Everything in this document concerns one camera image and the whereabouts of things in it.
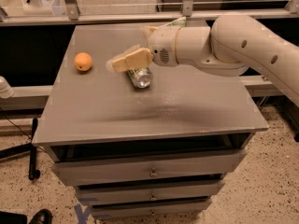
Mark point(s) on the green soda can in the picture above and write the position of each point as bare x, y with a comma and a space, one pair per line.
140, 78

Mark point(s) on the green chip bag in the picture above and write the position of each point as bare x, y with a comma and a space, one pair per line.
182, 22

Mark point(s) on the top grey drawer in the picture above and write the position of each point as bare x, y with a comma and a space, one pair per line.
83, 173

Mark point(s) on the bottom grey drawer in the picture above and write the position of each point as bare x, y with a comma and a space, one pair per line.
149, 209

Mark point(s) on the grey drawer cabinet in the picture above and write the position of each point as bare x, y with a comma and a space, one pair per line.
98, 115

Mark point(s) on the metal frame rail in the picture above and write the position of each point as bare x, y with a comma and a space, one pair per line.
42, 12

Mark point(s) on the middle grey drawer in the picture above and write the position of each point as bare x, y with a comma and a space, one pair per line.
155, 192

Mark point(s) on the orange fruit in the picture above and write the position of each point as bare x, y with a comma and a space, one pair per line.
83, 61

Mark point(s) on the black shoe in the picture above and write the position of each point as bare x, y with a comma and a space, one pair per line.
43, 216

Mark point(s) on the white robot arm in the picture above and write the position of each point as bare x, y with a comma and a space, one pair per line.
230, 46

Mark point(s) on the black stand leg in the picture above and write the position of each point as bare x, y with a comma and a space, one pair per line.
29, 147

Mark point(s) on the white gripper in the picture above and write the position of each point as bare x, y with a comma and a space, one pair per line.
163, 46

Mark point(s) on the grey drawer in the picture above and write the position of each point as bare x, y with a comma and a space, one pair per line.
83, 173
149, 209
155, 192

